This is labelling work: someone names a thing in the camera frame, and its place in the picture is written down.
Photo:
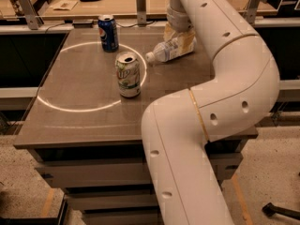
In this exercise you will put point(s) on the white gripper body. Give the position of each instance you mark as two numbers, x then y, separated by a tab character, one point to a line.
178	23

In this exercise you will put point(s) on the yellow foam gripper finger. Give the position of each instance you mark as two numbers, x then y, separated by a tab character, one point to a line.
169	32
186	42

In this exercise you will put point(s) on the clear plastic water bottle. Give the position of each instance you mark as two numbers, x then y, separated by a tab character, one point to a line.
169	50

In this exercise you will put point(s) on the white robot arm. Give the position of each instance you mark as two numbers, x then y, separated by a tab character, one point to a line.
176	128

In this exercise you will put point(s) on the green white 7UP can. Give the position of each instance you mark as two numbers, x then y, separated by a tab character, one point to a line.
127	69

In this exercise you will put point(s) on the blue Pepsi can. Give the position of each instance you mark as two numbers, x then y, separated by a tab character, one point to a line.
108	33

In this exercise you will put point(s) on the small paper note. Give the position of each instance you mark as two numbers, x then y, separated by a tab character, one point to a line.
64	5

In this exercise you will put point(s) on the grey drawer cabinet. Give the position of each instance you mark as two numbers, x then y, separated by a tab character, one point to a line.
86	138

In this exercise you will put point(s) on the black chair base leg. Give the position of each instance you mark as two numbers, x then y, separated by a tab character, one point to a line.
270	209

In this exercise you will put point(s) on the middle metal bracket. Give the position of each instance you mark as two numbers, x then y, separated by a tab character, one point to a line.
141	12

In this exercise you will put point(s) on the left metal bracket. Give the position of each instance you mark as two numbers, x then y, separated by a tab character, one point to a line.
32	18

